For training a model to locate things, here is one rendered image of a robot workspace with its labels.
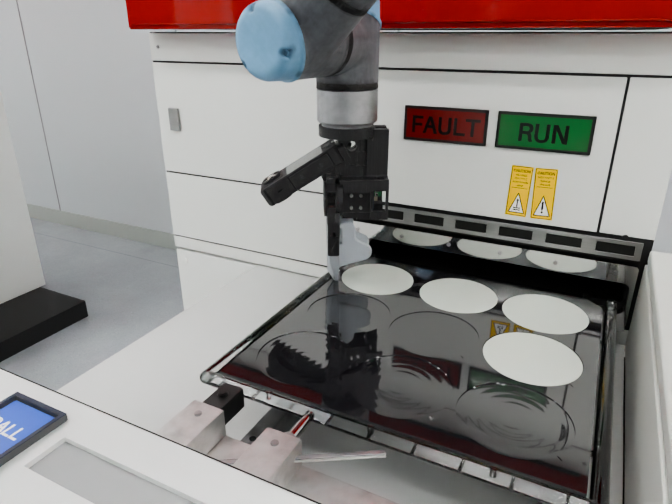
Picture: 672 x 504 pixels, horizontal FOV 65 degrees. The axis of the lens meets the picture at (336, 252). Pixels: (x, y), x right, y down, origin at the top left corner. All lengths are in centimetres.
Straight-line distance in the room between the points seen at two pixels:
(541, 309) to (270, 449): 40
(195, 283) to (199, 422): 65
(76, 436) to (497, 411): 35
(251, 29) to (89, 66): 298
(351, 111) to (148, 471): 43
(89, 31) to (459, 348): 310
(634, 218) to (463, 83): 28
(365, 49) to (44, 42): 325
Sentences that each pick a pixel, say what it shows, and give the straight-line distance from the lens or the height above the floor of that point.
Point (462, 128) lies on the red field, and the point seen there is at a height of 110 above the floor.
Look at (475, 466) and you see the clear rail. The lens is 46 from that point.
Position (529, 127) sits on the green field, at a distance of 75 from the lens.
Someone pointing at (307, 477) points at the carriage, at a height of 88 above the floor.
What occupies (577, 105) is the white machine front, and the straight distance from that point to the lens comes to 74.
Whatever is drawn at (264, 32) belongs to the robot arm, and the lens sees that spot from 54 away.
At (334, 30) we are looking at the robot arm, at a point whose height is 122.
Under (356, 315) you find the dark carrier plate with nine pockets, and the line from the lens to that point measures 65.
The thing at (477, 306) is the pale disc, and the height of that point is 90.
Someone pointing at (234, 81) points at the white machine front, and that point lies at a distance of 93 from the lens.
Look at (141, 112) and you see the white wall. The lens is 326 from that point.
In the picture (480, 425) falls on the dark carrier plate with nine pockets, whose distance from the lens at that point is 51.
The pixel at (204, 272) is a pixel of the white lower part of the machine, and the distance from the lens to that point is 109.
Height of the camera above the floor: 122
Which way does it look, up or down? 22 degrees down
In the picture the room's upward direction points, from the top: straight up
